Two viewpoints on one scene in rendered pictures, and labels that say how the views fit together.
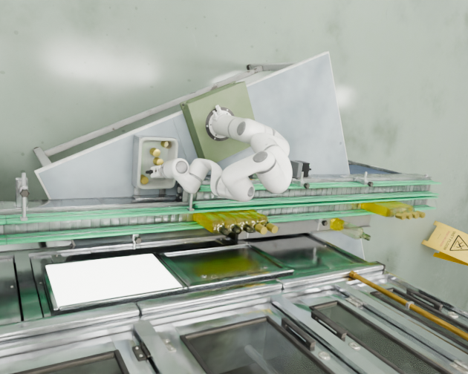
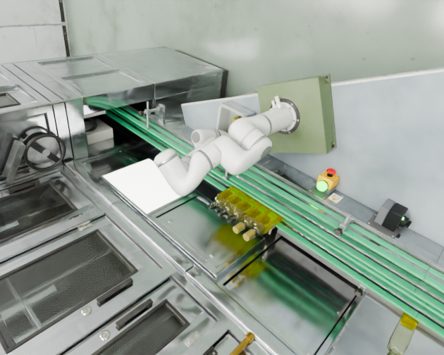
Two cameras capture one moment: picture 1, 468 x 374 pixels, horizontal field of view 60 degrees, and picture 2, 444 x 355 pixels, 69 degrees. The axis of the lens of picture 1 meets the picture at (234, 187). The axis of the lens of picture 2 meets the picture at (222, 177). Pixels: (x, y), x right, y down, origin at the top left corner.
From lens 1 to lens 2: 1.68 m
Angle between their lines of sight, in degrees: 67
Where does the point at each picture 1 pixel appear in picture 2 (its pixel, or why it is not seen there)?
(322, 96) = not seen: outside the picture
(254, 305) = (153, 260)
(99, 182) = (208, 127)
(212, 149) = (273, 137)
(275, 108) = (384, 124)
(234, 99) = (301, 94)
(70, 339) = (82, 191)
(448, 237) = not seen: outside the picture
